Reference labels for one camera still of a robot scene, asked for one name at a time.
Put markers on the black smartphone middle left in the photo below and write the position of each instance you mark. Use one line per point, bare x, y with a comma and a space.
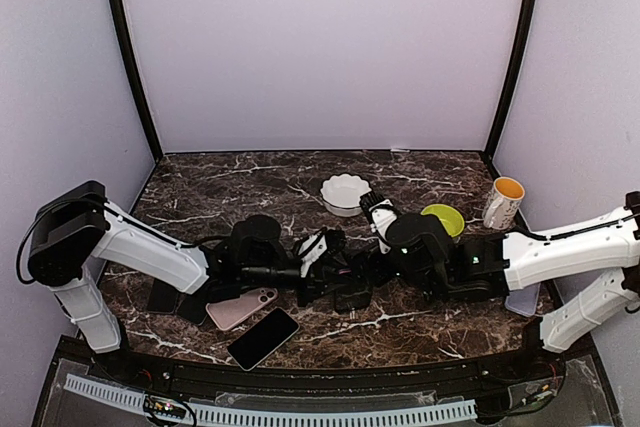
193, 309

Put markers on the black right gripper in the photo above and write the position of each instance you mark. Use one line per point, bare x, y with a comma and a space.
379, 274

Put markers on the black left corner post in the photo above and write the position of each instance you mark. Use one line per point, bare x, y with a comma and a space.
123, 36

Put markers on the white mug yellow inside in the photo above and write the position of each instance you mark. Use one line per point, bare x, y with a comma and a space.
503, 203

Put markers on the black smartphone silver edge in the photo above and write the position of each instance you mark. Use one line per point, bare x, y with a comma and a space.
264, 338

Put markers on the green bowl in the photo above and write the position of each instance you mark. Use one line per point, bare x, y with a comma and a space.
451, 218

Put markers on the white scalloped bowl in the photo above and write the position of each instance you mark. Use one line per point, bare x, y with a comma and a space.
341, 194

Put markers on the black smartphone far left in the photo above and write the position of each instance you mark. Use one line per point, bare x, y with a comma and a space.
163, 298

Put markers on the black corner post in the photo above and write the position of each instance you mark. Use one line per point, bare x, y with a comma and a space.
516, 58
123, 36

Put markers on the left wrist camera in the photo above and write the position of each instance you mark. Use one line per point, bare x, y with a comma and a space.
323, 242

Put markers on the black right corner post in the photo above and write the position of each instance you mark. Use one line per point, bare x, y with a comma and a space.
516, 58

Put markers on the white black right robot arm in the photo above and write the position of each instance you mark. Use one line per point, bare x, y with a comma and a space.
418, 249

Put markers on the black phone case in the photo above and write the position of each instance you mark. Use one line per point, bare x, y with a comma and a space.
352, 293

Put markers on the lavender phone case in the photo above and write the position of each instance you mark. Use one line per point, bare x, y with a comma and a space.
524, 301

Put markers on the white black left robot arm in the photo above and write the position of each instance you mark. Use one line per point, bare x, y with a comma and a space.
83, 224

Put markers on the black front table rail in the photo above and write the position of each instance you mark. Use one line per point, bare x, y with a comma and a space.
484, 377

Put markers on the pink phone case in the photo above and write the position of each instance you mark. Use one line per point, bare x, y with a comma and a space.
228, 314

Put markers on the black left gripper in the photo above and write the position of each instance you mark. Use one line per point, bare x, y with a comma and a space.
319, 280

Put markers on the white slotted cable duct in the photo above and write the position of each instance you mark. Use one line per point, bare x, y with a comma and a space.
244, 410

